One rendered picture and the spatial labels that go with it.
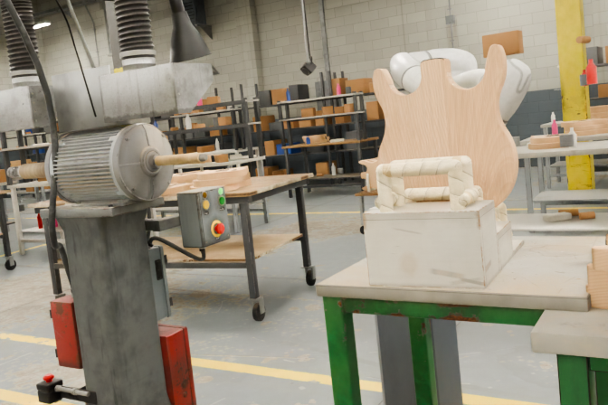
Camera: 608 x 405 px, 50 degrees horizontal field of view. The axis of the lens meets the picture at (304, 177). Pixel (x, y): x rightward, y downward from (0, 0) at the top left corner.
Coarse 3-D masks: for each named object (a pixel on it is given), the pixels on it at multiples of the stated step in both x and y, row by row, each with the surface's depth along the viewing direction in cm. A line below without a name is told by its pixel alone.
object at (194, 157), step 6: (156, 156) 209; (162, 156) 208; (168, 156) 206; (174, 156) 205; (180, 156) 203; (186, 156) 202; (192, 156) 200; (198, 156) 200; (156, 162) 208; (162, 162) 207; (168, 162) 206; (174, 162) 205; (180, 162) 203; (186, 162) 202; (192, 162) 201; (198, 162) 200
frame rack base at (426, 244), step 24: (384, 216) 149; (408, 216) 146; (432, 216) 144; (456, 216) 141; (480, 216) 140; (384, 240) 150; (408, 240) 147; (432, 240) 144; (456, 240) 142; (480, 240) 139; (384, 264) 151; (408, 264) 148; (432, 264) 145; (456, 264) 142; (480, 264) 140; (480, 288) 141
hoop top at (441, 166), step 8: (440, 160) 144; (448, 160) 142; (456, 160) 142; (376, 168) 150; (384, 168) 149; (392, 168) 148; (400, 168) 147; (408, 168) 146; (416, 168) 145; (424, 168) 144; (432, 168) 143; (440, 168) 142; (448, 168) 142; (392, 176) 149; (400, 176) 148
